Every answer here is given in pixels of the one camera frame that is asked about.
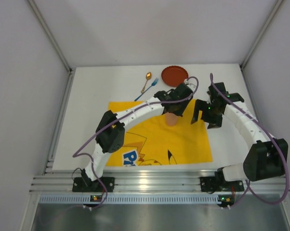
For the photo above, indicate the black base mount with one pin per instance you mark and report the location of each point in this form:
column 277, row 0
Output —
column 212, row 185
column 106, row 184

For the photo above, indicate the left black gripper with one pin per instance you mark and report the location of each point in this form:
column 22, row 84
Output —
column 177, row 109

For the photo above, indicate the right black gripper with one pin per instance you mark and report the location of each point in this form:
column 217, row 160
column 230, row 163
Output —
column 206, row 113

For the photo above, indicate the aluminium mounting rail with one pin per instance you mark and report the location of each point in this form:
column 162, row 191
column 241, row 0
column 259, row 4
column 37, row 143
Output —
column 143, row 181

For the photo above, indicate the perforated grey cable duct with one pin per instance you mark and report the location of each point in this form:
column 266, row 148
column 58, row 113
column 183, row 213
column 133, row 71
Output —
column 127, row 199

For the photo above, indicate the aluminium corner post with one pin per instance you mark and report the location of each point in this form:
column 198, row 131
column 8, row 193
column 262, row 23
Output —
column 262, row 32
column 47, row 31

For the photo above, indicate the pink plastic cup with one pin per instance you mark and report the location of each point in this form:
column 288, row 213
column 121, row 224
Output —
column 171, row 119

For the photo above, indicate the right aluminium corner post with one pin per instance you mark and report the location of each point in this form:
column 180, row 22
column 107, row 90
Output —
column 262, row 32

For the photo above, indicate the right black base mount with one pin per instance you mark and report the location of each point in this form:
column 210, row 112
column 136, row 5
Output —
column 212, row 185

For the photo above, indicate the red round plate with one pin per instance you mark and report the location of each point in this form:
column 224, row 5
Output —
column 174, row 75

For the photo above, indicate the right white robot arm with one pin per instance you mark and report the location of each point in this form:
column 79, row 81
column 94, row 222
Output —
column 266, row 153

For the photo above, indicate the yellow printed cloth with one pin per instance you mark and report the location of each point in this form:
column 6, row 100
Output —
column 154, row 143

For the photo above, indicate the gold metal spoon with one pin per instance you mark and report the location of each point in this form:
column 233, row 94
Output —
column 147, row 77

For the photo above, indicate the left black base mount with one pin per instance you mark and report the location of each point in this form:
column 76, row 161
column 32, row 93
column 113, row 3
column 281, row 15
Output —
column 106, row 184

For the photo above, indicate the left aluminium corner post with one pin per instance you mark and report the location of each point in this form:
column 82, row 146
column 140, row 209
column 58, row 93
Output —
column 47, row 31

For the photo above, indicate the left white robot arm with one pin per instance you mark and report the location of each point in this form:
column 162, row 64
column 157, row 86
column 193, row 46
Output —
column 111, row 130

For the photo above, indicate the blue plastic fork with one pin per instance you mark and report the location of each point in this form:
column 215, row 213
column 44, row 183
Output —
column 152, row 84

